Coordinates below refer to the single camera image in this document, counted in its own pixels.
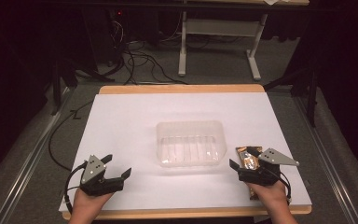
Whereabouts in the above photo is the left hand-held gripper cable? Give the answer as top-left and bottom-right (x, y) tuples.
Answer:
(63, 161), (89, 216)

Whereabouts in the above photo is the white desk frame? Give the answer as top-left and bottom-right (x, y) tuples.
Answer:
(177, 0), (310, 82)

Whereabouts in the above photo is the hand-held gripper cable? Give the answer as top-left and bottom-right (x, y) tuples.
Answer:
(265, 167), (293, 205)
(63, 161), (89, 216)

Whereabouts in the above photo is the person's left hand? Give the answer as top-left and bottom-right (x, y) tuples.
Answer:
(72, 188), (115, 217)

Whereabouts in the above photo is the white table sheet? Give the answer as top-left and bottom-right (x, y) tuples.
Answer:
(58, 91), (312, 213)

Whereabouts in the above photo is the black metal stand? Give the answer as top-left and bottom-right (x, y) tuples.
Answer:
(49, 58), (117, 117)
(262, 65), (321, 128)

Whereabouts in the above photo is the right hand-held gripper cable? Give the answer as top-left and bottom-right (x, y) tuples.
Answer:
(265, 167), (293, 205)

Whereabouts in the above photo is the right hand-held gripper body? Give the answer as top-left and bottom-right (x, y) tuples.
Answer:
(238, 147), (300, 188)

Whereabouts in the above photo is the gold brown snack packet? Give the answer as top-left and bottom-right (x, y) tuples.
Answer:
(235, 146), (264, 201)

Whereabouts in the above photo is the metal floor rail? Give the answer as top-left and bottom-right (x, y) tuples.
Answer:
(293, 95), (358, 224)
(0, 87), (76, 224)

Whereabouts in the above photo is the black computer tower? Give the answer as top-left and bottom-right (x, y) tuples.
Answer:
(83, 7), (126, 67)

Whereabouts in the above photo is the tangle of black cables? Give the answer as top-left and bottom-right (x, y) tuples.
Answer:
(110, 18), (188, 86)

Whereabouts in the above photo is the clear plastic container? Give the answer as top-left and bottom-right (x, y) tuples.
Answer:
(155, 119), (228, 169)

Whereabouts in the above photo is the black floor cable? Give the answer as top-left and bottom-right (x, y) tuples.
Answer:
(48, 100), (95, 173)

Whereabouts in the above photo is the wooden table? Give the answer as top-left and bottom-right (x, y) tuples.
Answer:
(62, 83), (312, 221)

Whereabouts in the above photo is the person's right hand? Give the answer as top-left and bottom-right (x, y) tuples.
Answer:
(246, 181), (291, 217)

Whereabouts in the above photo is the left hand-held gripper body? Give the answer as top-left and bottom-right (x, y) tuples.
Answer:
(79, 154), (126, 197)

